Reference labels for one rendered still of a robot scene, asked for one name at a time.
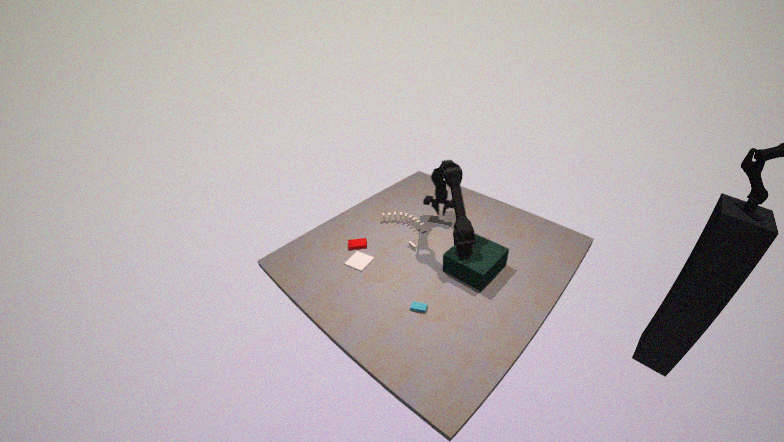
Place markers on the small teal flat block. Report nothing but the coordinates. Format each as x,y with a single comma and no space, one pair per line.
419,307

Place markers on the red rectangular block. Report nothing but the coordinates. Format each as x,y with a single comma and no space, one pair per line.
357,244

